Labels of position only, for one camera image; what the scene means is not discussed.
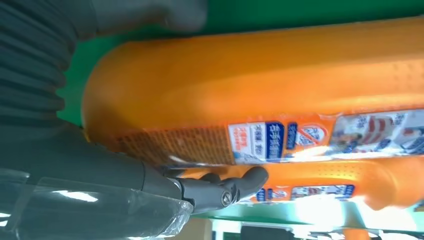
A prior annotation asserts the black carrying case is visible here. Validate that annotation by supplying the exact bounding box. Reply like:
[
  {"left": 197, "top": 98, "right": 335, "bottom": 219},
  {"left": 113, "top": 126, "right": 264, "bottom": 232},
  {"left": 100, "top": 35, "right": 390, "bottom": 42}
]
[{"left": 240, "top": 225, "right": 296, "bottom": 240}]

